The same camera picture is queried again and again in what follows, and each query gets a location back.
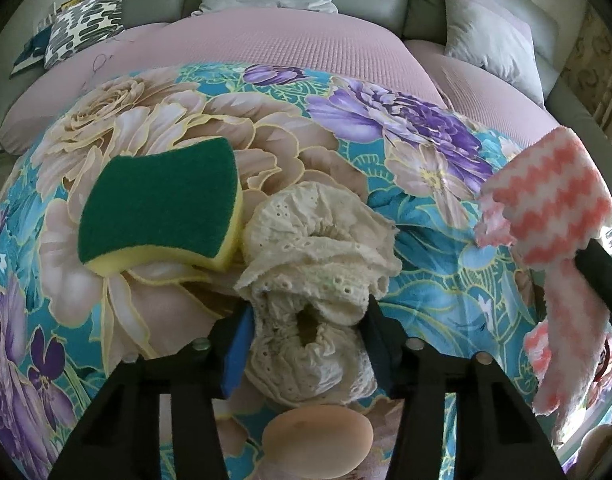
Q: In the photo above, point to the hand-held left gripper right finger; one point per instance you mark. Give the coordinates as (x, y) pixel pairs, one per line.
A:
(378, 355)

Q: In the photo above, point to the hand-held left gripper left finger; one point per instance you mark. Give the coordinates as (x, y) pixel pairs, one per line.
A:
(238, 355)

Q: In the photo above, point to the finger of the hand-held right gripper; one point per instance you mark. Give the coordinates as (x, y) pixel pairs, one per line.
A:
(603, 285)

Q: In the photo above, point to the pink zigzag cloth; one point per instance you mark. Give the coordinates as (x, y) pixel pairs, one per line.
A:
(551, 185)

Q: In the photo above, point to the cream lace cloth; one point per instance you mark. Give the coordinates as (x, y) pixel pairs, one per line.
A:
(311, 240)

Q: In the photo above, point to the floral blanket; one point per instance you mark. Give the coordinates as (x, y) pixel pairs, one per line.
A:
(426, 270)

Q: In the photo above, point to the beige makeup puff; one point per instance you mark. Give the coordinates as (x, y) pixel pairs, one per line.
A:
(316, 440)

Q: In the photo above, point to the green and yellow sponge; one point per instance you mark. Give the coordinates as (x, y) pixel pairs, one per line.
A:
(161, 200)

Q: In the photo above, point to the patterned beige curtain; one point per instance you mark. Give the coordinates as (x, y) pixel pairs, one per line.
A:
(593, 70)

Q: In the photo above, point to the pink sofa cover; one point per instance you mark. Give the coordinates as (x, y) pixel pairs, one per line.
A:
(286, 35)

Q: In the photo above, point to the blue patterned pillow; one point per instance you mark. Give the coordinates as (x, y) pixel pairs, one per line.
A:
(31, 52)

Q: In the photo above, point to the black and white patterned pillow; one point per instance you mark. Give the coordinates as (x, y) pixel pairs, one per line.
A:
(86, 20)

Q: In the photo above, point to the yellow flat object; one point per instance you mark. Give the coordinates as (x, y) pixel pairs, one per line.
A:
(68, 6)

